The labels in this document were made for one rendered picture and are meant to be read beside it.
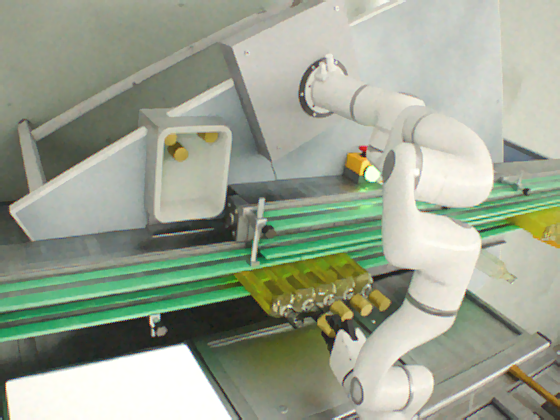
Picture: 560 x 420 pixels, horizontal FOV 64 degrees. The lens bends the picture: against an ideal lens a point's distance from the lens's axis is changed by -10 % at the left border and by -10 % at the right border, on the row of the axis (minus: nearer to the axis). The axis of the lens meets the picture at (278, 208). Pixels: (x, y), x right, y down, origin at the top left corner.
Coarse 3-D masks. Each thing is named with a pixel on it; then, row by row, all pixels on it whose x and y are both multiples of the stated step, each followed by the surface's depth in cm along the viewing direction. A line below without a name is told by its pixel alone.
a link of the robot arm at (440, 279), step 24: (408, 144) 72; (384, 168) 74; (408, 168) 69; (384, 192) 72; (408, 192) 67; (384, 216) 71; (408, 216) 66; (432, 216) 67; (384, 240) 69; (408, 240) 65; (432, 240) 65; (456, 240) 65; (480, 240) 68; (408, 264) 66; (432, 264) 66; (456, 264) 66; (408, 288) 73; (432, 288) 68; (456, 288) 67
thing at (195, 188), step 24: (192, 144) 113; (216, 144) 113; (168, 168) 112; (192, 168) 115; (216, 168) 115; (168, 192) 115; (192, 192) 118; (216, 192) 116; (168, 216) 110; (192, 216) 113
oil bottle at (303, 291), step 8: (280, 264) 117; (288, 264) 118; (280, 272) 114; (288, 272) 115; (296, 272) 115; (280, 280) 112; (288, 280) 111; (296, 280) 112; (304, 280) 112; (296, 288) 109; (304, 288) 109; (312, 288) 110; (296, 296) 108; (304, 296) 107; (312, 296) 108; (296, 304) 108; (304, 304) 108
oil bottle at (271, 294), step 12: (240, 276) 117; (252, 276) 112; (264, 276) 112; (276, 276) 113; (252, 288) 112; (264, 288) 108; (276, 288) 108; (288, 288) 109; (264, 300) 108; (276, 300) 105; (288, 300) 105; (276, 312) 105
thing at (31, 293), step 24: (504, 216) 166; (144, 264) 106; (168, 264) 107; (192, 264) 109; (216, 264) 111; (240, 264) 112; (264, 264) 114; (0, 288) 89; (24, 288) 90; (48, 288) 92; (72, 288) 93; (96, 288) 95; (120, 288) 96
